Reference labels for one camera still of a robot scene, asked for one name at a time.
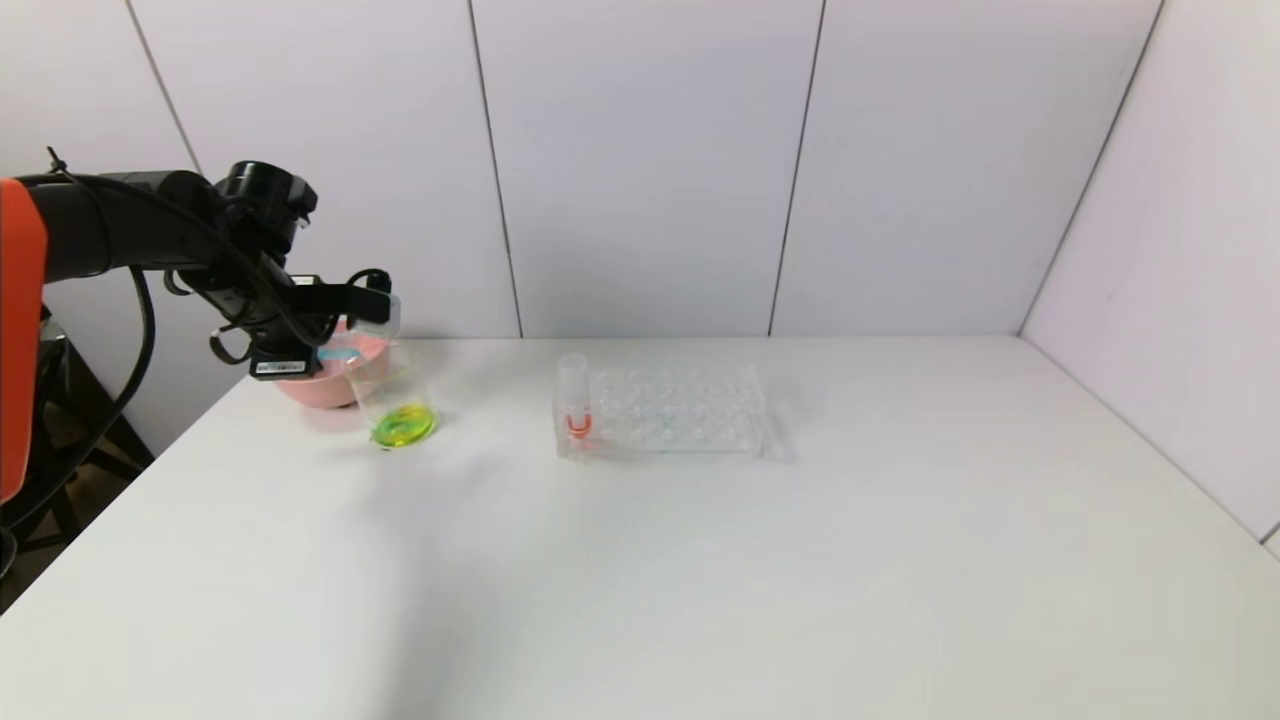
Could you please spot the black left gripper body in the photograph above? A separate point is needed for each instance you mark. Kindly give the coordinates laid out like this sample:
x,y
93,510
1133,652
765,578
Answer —
x,y
283,365

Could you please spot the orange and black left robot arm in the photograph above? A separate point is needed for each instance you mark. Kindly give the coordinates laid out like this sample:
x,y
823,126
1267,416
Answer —
x,y
100,230

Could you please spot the clear glass beaker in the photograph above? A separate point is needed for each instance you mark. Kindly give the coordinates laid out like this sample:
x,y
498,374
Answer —
x,y
402,420

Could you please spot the test tube with red pigment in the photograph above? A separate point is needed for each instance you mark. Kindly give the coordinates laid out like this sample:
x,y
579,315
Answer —
x,y
578,420

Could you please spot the clear acrylic test tube rack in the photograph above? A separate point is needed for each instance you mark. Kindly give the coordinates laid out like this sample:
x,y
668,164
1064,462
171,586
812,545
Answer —
x,y
660,425

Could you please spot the pink plastic bowl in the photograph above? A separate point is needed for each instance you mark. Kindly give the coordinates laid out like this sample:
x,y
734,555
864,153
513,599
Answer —
x,y
330,385

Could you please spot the dark background furniture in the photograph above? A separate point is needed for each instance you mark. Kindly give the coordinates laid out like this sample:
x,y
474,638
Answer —
x,y
70,430

